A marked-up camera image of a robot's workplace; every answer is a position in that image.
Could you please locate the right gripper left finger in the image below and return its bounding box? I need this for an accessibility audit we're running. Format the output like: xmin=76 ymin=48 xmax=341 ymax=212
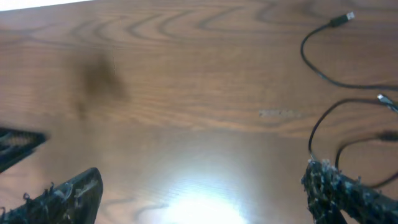
xmin=1 ymin=167 xmax=103 ymax=224

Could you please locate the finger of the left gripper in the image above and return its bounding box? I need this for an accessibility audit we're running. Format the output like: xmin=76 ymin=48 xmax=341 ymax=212
xmin=1 ymin=127 xmax=47 ymax=172

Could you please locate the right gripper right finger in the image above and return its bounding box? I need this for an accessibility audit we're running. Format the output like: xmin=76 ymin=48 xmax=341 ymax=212
xmin=301 ymin=159 xmax=397 ymax=224

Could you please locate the black usb cable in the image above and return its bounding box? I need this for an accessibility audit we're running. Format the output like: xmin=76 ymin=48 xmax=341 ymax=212
xmin=300 ymin=11 xmax=398 ymax=91
xmin=307 ymin=93 xmax=398 ymax=189

